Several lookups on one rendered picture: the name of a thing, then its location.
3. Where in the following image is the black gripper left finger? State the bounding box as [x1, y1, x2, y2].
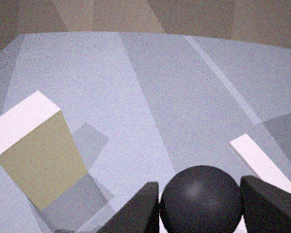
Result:
[96, 183, 160, 233]

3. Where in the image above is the glass french press with black handle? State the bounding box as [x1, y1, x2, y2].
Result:
[158, 164, 247, 233]

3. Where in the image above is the white flat bar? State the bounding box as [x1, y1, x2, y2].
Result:
[230, 133, 291, 194]

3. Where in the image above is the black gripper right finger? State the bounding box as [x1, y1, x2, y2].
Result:
[240, 176, 291, 233]

